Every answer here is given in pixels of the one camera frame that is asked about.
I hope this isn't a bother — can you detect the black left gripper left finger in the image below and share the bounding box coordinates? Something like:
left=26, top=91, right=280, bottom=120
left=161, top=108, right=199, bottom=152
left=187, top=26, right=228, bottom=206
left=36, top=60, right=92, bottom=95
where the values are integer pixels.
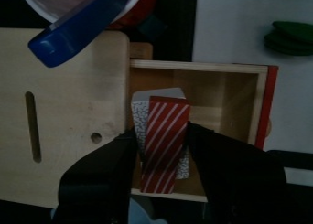
left=50, top=129, right=139, bottom=224

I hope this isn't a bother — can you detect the wooden box with red edge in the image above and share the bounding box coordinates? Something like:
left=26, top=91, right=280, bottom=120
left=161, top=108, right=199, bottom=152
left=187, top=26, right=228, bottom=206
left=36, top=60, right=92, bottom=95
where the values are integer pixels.
left=128, top=59, right=279, bottom=203

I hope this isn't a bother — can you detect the small wooden block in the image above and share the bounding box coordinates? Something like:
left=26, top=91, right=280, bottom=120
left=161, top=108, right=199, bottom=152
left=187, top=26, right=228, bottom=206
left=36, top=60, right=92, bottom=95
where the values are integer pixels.
left=128, top=41, right=153, bottom=61

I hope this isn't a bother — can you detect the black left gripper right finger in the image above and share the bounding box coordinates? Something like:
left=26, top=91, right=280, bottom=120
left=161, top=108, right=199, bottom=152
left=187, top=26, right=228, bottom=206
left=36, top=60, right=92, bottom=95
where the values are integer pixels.
left=184, top=121, right=288, bottom=224

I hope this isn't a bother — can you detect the light wooden cutting board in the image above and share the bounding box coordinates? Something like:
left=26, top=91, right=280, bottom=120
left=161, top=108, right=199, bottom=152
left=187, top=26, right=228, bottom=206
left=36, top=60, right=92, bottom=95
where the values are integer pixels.
left=0, top=27, right=132, bottom=209

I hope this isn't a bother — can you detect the white round plate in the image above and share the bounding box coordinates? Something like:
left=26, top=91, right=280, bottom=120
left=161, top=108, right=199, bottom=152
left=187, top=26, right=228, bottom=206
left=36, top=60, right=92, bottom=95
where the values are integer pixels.
left=17, top=0, right=147, bottom=25

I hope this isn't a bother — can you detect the green toy leaf piece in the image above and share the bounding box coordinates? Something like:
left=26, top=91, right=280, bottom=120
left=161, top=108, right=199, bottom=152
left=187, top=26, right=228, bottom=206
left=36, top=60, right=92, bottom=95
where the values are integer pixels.
left=263, top=20, right=313, bottom=57

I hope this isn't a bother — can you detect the red toy food piece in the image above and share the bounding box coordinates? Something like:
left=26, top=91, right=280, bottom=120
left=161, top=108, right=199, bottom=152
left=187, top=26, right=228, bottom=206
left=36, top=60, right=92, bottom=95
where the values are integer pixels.
left=106, top=0, right=159, bottom=30

